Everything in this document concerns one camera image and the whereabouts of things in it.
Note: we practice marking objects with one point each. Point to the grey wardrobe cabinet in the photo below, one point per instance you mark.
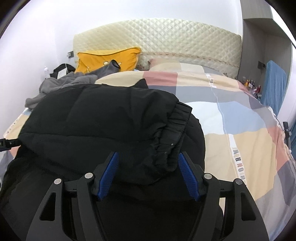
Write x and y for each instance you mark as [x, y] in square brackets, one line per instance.
[263, 40]

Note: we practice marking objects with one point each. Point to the cream quilted headboard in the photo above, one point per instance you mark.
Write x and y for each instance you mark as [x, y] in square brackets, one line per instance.
[185, 41]

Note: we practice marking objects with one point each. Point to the black bag on nightstand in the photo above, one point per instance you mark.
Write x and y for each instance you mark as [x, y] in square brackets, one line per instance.
[62, 70]

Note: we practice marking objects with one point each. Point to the wall power socket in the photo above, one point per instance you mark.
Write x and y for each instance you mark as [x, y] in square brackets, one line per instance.
[70, 54]

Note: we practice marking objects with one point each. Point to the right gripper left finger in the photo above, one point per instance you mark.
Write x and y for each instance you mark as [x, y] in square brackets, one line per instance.
[68, 210]

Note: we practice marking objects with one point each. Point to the white plastic bottle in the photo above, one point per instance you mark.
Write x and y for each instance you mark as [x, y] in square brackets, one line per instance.
[47, 73]

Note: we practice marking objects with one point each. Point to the yellow pillow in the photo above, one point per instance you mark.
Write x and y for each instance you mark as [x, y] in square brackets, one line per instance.
[92, 60]

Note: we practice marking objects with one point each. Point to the bottles on side shelf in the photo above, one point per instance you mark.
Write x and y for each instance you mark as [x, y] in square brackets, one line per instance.
[251, 87]

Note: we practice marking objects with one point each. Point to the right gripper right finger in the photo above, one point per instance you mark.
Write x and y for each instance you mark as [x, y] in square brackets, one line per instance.
[225, 209]

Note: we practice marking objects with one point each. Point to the grey fleece garment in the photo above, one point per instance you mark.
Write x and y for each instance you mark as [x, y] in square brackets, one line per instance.
[52, 84]

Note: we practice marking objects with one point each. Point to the black puffer jacket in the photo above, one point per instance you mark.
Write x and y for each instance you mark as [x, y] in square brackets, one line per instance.
[74, 129]

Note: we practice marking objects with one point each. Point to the pink patterned pillow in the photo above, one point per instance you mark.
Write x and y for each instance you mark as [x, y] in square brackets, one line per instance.
[162, 64]

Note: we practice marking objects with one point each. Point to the patchwork checked duvet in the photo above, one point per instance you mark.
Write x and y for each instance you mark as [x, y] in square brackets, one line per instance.
[243, 139]

